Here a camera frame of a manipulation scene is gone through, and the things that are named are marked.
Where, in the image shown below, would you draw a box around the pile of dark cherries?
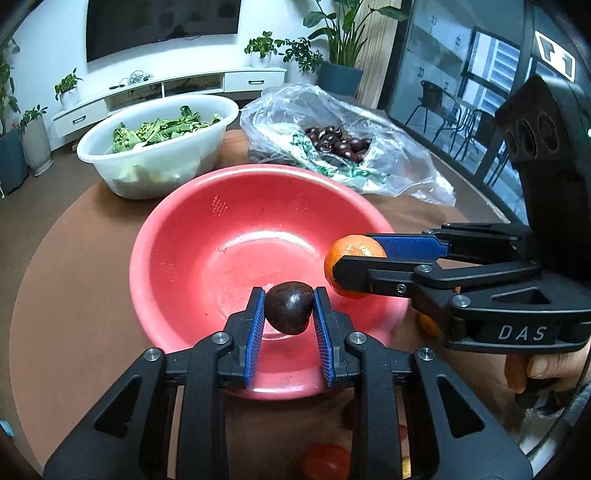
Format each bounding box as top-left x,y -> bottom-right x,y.
304,124 -> 374,163

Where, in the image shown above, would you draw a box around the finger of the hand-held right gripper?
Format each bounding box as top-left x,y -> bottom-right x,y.
369,223 -> 534,265
332,254 -> 561,341

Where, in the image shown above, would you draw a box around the bushy plant in white pot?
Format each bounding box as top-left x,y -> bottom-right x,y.
281,38 -> 324,86

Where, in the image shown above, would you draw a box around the orange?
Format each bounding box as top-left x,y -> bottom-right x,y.
323,234 -> 389,300
417,313 -> 446,339

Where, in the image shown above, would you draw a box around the tall plant in dark pot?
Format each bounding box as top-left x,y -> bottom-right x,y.
302,0 -> 409,97

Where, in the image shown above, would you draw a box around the plant in tall white pot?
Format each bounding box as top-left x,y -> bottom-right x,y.
18,105 -> 52,176

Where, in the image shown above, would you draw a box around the person's right forearm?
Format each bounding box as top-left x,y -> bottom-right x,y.
517,406 -> 573,460

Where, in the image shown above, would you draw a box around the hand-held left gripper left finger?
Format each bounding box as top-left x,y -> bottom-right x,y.
44,286 -> 266,480

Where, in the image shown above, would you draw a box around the dark plum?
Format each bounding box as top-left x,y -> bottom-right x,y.
264,281 -> 315,335

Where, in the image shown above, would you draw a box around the white television cabinet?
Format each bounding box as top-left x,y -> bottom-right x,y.
52,67 -> 288,139

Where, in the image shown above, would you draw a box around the outdoor table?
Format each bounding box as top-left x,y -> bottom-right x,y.
445,95 -> 490,153

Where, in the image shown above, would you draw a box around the leafy green vegetables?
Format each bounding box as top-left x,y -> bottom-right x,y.
111,105 -> 225,155

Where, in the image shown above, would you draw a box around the white window sticker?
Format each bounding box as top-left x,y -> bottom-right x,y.
534,31 -> 575,81

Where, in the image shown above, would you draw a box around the small plant in white pot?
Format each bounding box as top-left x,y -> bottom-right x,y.
54,68 -> 84,110
244,31 -> 286,69

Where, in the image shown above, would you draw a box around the plant in grey-blue pot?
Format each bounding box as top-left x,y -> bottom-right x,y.
0,39 -> 29,197

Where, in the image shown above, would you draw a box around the dark outdoor chair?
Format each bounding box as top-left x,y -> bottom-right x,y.
406,80 -> 462,134
455,108 -> 502,160

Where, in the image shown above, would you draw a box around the white plastic basin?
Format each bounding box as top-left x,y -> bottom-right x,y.
76,95 -> 240,200

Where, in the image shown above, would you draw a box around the clear plastic bag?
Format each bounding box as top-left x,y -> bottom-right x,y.
239,83 -> 458,208

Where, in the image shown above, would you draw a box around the black wall television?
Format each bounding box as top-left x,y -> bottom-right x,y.
86,0 -> 242,63

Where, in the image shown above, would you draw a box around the red plastic bowl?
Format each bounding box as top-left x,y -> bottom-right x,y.
128,164 -> 409,401

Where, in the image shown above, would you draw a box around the large red tomato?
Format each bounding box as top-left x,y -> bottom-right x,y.
302,442 -> 352,480

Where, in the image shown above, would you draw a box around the wooden slat panel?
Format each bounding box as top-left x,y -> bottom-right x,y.
358,0 -> 414,109

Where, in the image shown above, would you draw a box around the person's right hand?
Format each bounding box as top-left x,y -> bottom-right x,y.
505,352 -> 587,393

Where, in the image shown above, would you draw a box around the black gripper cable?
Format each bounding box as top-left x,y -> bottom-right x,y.
542,369 -> 591,446

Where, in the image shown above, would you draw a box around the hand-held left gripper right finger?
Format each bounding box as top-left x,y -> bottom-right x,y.
313,286 -> 532,480

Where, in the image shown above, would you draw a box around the bundle of cables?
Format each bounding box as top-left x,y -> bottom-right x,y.
108,70 -> 155,89

